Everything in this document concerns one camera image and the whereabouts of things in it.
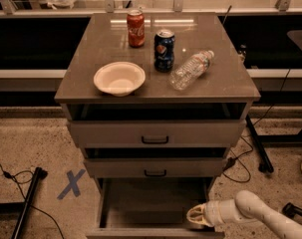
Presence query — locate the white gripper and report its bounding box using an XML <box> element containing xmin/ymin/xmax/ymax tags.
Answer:
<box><xmin>186</xmin><ymin>199</ymin><xmax>238</xmax><ymax>227</ymax></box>

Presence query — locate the grey bottom drawer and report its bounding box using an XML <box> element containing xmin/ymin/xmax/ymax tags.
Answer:
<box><xmin>86</xmin><ymin>177</ymin><xmax>224</xmax><ymax>239</ymax></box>

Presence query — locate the grey drawer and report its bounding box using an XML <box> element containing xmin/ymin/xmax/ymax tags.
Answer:
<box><xmin>86</xmin><ymin>177</ymin><xmax>224</xmax><ymax>239</ymax></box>
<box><xmin>84</xmin><ymin>157</ymin><xmax>226</xmax><ymax>178</ymax></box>
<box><xmin>68</xmin><ymin>119</ymin><xmax>246</xmax><ymax>148</ymax></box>

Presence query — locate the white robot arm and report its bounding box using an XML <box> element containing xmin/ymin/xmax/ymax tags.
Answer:
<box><xmin>186</xmin><ymin>190</ymin><xmax>302</xmax><ymax>239</ymax></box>

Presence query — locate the grey middle drawer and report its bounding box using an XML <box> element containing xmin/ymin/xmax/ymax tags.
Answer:
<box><xmin>84</xmin><ymin>157</ymin><xmax>226</xmax><ymax>178</ymax></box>

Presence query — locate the grey top drawer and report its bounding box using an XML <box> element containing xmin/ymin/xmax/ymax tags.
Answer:
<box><xmin>68</xmin><ymin>119</ymin><xmax>246</xmax><ymax>148</ymax></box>

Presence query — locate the grey drawer cabinet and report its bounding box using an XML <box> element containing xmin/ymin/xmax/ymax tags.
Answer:
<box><xmin>54</xmin><ymin>12</ymin><xmax>261</xmax><ymax>191</ymax></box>

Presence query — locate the black caster leg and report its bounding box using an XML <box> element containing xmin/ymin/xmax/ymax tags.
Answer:
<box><xmin>282</xmin><ymin>202</ymin><xmax>302</xmax><ymax>218</ymax></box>

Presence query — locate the blue tape cross mark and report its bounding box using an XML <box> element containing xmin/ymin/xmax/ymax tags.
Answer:
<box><xmin>57</xmin><ymin>169</ymin><xmax>86</xmax><ymax>200</ymax></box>

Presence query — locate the black stand leg right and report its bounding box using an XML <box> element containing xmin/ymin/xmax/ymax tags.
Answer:
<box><xmin>245</xmin><ymin>117</ymin><xmax>302</xmax><ymax>173</ymax></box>

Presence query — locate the black stand leg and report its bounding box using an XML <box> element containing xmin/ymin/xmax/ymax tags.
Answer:
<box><xmin>0</xmin><ymin>167</ymin><xmax>48</xmax><ymax>239</ymax></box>
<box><xmin>245</xmin><ymin>117</ymin><xmax>302</xmax><ymax>173</ymax></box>

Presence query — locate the clear plastic water bottle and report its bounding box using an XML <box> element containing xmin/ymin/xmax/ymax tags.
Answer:
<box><xmin>168</xmin><ymin>50</ymin><xmax>214</xmax><ymax>91</ymax></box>

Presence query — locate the white paper bowl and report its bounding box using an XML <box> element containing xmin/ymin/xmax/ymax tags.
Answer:
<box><xmin>94</xmin><ymin>62</ymin><xmax>146</xmax><ymax>97</ymax></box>

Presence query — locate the black stand leg left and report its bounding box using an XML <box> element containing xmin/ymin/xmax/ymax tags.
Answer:
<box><xmin>0</xmin><ymin>167</ymin><xmax>48</xmax><ymax>239</ymax></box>

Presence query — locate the blue pepsi can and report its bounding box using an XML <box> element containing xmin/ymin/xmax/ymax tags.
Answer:
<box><xmin>153</xmin><ymin>29</ymin><xmax>175</xmax><ymax>73</ymax></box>

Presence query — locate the red cola can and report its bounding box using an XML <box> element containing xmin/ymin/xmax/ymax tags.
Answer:
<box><xmin>127</xmin><ymin>9</ymin><xmax>145</xmax><ymax>48</ymax></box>

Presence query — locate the black floor cable right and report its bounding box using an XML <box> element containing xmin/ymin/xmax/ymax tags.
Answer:
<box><xmin>222</xmin><ymin>117</ymin><xmax>265</xmax><ymax>185</ymax></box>

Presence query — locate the black floor cable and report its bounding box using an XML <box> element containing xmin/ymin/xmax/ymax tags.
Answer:
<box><xmin>222</xmin><ymin>117</ymin><xmax>265</xmax><ymax>185</ymax></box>
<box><xmin>0</xmin><ymin>152</ymin><xmax>66</xmax><ymax>239</ymax></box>

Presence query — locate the black floor cable left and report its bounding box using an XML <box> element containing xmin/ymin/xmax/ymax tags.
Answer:
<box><xmin>0</xmin><ymin>152</ymin><xmax>66</xmax><ymax>239</ymax></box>

